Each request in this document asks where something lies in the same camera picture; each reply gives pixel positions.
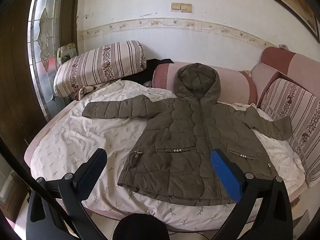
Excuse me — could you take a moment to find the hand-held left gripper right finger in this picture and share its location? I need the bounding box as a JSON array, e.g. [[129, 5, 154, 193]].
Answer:
[[211, 149, 293, 240]]

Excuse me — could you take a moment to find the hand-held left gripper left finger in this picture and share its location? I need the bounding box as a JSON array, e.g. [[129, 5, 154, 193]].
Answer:
[[26, 148, 108, 240]]

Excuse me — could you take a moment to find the olive quilted hooded jacket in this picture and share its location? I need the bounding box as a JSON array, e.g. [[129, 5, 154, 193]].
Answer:
[[82, 63, 293, 207]]

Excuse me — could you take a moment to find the white floral blanket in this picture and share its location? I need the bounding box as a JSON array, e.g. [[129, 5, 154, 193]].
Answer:
[[25, 79, 307, 232]]

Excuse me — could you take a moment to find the crumpled patterned cloth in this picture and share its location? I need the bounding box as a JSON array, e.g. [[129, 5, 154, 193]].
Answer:
[[78, 85, 97, 100]]

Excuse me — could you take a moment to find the dark cloth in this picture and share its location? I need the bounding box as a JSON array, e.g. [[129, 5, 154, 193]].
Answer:
[[112, 214, 170, 240]]

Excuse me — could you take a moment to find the striped floral bolster pillow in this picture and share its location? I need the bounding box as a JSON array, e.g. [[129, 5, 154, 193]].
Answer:
[[54, 40, 147, 98]]

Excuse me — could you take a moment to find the striped floral flat cushion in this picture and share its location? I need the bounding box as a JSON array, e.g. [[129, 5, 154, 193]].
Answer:
[[260, 78, 320, 188]]

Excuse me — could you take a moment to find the black cloth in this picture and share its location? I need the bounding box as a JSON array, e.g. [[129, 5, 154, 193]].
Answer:
[[126, 59, 175, 85]]

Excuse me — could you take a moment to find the stained glass door panel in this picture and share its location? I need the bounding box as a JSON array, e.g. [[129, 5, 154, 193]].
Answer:
[[27, 0, 66, 120]]

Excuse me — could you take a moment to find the black cable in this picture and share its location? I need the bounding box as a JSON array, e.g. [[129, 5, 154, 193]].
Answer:
[[0, 136, 75, 240]]

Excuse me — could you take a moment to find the large framed wall picture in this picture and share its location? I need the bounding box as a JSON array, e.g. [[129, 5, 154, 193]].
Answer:
[[240, 0, 320, 43]]

